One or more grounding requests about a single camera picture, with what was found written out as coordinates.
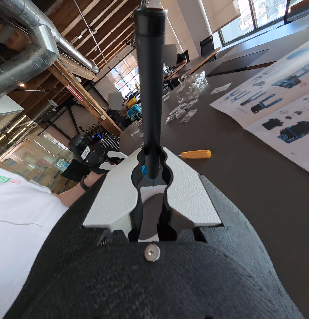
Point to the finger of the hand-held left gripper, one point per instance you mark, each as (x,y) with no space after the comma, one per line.
(117,155)

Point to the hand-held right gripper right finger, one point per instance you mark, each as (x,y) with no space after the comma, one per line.
(194,199)

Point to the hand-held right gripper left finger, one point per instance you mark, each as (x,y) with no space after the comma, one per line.
(112,199)

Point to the blue metal servo bracket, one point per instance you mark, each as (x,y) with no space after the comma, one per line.
(144,169)

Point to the black electric screwdriver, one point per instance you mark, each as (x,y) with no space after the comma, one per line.
(149,87)

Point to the person's left forearm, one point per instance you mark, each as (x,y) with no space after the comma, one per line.
(74,193)

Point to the dark grey desk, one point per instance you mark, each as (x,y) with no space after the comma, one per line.
(231,139)

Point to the black desk mat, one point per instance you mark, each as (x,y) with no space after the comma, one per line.
(239,62)

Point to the person's left hand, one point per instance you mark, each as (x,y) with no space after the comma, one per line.
(96,177)

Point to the striped black white garment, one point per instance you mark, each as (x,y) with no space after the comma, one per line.
(109,142)

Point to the glowing computer tower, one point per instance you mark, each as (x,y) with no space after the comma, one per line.
(97,136)

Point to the black wrist band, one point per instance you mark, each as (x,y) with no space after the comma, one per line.
(84,184)

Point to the wooden support column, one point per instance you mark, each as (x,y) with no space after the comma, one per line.
(94,107)

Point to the distant grid window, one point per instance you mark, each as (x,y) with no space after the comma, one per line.
(124,74)

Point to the group of small parts bags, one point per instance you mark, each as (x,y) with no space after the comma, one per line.
(188,116)

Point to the person in white shirt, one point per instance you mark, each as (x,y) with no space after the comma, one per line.
(20,236)

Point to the crumpled clear plastic wrap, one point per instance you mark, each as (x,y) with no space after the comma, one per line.
(194,84)

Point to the long wooden office table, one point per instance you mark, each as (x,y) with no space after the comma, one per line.
(194,62)

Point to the assembly instruction booklet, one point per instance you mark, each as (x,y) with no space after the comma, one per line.
(281,99)

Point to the black office chair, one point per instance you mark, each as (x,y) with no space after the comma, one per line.
(208,44)

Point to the large glass window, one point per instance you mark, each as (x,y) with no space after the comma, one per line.
(266,12)

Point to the red wall sign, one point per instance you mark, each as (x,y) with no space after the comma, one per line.
(74,93)

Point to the silver ventilation duct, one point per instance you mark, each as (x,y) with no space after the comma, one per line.
(32,49)

